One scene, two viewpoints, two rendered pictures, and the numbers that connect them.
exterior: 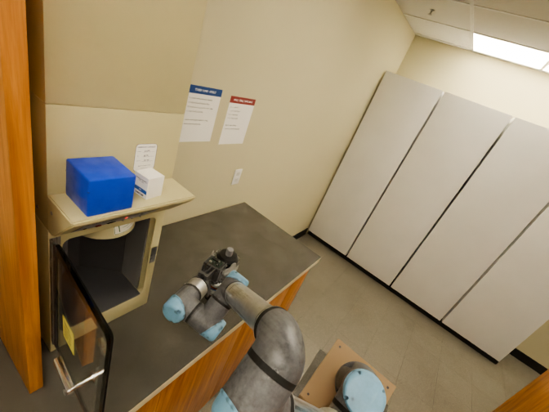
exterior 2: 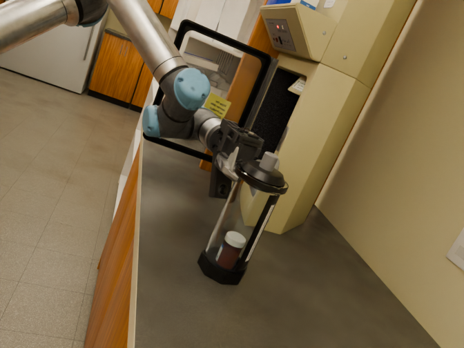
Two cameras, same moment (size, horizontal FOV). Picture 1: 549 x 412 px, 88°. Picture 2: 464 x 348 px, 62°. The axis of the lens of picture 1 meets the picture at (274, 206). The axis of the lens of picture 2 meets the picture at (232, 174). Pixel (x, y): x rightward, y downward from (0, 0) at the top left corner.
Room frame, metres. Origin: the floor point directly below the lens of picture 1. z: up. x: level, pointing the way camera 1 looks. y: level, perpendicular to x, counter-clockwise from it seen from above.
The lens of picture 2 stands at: (1.40, -0.45, 1.35)
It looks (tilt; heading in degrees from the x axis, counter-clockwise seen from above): 16 degrees down; 134
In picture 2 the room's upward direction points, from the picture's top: 23 degrees clockwise
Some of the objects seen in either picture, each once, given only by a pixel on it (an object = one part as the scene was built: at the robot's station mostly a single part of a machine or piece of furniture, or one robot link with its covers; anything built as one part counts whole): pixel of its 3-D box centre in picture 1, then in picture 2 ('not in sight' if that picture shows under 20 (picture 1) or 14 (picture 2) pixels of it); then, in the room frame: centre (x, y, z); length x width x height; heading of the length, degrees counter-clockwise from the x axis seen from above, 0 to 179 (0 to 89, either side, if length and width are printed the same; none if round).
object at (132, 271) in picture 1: (91, 249); (301, 140); (0.68, 0.51, 1.19); 0.26 x 0.24 x 0.35; 153
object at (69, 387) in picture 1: (73, 371); not in sight; (0.34, 0.27, 1.20); 0.10 x 0.05 x 0.03; 58
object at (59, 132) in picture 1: (92, 216); (320, 100); (0.68, 0.51, 1.32); 0.32 x 0.25 x 0.77; 153
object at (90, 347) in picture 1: (76, 342); (206, 97); (0.40, 0.32, 1.19); 0.30 x 0.01 x 0.40; 58
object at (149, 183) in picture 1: (148, 183); (304, 1); (0.63, 0.33, 1.54); 0.05 x 0.05 x 0.06; 71
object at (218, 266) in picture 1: (208, 275); (233, 146); (0.80, 0.13, 1.17); 0.12 x 0.08 x 0.09; 169
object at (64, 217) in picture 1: (130, 212); (286, 30); (0.60, 0.35, 1.46); 0.32 x 0.12 x 0.10; 153
